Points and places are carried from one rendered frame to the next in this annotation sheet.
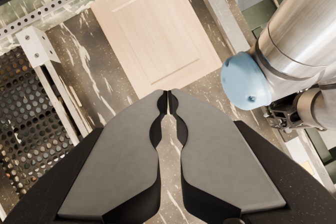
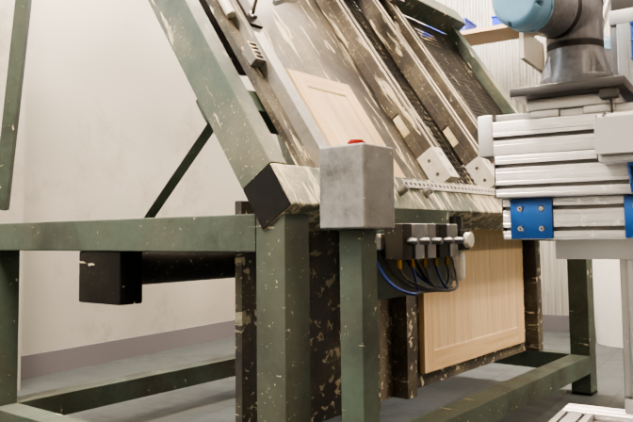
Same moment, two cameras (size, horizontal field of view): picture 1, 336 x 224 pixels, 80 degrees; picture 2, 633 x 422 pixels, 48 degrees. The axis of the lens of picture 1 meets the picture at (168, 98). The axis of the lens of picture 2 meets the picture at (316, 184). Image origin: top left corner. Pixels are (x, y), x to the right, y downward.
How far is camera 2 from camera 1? 2.12 m
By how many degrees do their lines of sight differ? 62
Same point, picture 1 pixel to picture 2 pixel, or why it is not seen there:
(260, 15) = not seen: hidden behind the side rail
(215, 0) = (305, 113)
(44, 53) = (436, 152)
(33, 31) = (448, 170)
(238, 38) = (280, 72)
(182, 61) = (322, 94)
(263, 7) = not seen: hidden behind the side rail
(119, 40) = (378, 141)
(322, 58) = not seen: outside the picture
